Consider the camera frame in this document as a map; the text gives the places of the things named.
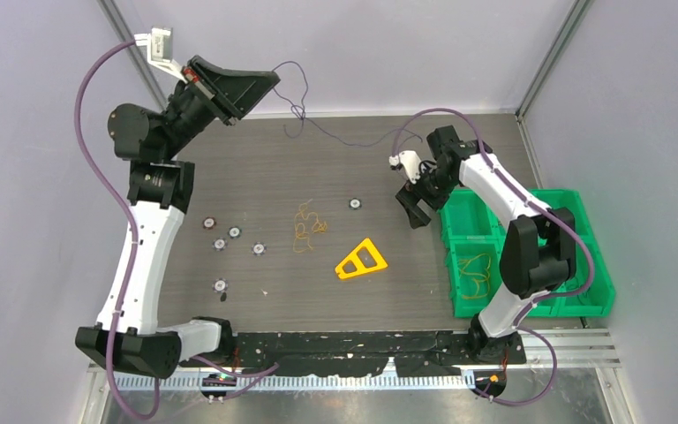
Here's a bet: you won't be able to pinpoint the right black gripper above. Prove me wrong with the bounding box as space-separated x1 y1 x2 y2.
395 163 458 230

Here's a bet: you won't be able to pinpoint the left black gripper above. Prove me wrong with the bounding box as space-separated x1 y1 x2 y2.
161 55 278 160

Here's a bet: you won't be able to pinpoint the purple wire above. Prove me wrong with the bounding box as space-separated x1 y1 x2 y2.
271 60 425 148

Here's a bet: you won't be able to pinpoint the yellow wire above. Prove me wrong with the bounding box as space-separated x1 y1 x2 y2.
457 251 493 302

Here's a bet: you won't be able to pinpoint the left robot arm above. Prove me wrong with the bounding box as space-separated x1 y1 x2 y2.
75 57 280 379

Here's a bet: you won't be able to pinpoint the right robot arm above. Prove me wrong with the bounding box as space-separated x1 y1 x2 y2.
388 125 580 363

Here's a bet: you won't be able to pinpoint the green plastic bin organiser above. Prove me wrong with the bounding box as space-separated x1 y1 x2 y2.
440 189 615 318

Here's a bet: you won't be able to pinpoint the poker chip centre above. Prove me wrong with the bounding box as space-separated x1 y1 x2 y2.
348 198 362 210

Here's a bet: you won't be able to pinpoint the poker chip by gripper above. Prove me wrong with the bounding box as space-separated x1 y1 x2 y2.
228 226 242 239

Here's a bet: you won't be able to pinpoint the poker chip near red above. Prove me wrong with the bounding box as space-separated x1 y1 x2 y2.
212 238 228 251

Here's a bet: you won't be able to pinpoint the poker chip middle left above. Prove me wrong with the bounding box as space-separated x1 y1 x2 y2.
252 242 267 256

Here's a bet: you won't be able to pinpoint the poker chip lower left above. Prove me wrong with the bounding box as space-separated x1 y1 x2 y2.
212 279 229 293

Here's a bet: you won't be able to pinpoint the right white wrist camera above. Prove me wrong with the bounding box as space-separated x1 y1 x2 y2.
388 150 421 185

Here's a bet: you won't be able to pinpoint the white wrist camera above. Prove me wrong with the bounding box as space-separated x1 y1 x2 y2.
133 26 185 80
388 150 421 185

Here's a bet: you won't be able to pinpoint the yellow triangular plastic frame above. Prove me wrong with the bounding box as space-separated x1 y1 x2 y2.
335 238 388 280

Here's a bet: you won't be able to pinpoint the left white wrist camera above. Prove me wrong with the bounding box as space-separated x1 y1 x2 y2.
133 26 185 80

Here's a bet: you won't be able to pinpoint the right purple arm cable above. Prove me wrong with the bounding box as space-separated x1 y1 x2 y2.
391 107 596 407

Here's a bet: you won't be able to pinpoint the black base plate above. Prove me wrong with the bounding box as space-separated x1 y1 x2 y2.
202 330 526 377

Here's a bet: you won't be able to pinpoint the aluminium frame rail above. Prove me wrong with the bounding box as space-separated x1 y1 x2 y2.
519 329 622 368

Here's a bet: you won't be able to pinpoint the white slotted cable duct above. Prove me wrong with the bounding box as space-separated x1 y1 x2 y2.
110 372 493 392

